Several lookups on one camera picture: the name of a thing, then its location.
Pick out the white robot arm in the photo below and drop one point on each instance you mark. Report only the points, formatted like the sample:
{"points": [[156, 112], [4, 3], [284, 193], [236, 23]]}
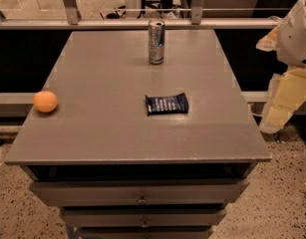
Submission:
{"points": [[286, 92]]}

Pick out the bottom grey drawer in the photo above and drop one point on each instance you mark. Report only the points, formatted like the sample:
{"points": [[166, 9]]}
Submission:
{"points": [[150, 233]]}

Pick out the middle grey drawer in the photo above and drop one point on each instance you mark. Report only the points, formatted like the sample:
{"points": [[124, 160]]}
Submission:
{"points": [[143, 217]]}

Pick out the silver blue drink can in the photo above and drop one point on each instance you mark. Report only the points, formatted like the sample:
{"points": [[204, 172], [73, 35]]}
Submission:
{"points": [[156, 41]]}

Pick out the orange fruit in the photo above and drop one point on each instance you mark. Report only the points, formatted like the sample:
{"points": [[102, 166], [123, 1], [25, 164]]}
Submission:
{"points": [[45, 101]]}

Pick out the grey drawer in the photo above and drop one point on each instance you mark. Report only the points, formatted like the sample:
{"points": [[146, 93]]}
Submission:
{"points": [[150, 233], [132, 193], [143, 217]]}

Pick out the grey drawer cabinet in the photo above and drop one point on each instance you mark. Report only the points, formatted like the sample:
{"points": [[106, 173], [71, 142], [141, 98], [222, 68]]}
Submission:
{"points": [[101, 130]]}

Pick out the top grey drawer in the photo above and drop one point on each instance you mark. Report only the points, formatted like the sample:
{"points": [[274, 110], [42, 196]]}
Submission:
{"points": [[132, 193]]}

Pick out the blue rxbar wrapper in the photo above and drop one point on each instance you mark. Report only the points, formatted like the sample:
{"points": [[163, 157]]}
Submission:
{"points": [[177, 104]]}

